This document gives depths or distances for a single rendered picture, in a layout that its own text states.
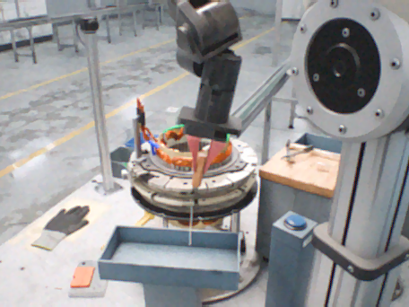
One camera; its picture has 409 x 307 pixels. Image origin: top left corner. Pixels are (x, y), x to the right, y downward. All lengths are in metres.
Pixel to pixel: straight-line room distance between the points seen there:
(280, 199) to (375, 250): 0.48
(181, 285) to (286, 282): 0.29
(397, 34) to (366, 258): 0.30
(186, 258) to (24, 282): 0.54
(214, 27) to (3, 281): 0.89
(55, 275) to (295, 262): 0.65
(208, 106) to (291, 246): 0.38
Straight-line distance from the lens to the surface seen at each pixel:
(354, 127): 0.41
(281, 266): 0.88
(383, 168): 0.49
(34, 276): 1.16
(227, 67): 0.58
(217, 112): 0.59
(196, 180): 0.66
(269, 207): 1.02
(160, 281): 0.70
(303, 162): 1.03
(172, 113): 1.02
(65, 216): 1.33
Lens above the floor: 1.52
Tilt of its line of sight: 26 degrees down
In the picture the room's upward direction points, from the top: straight up
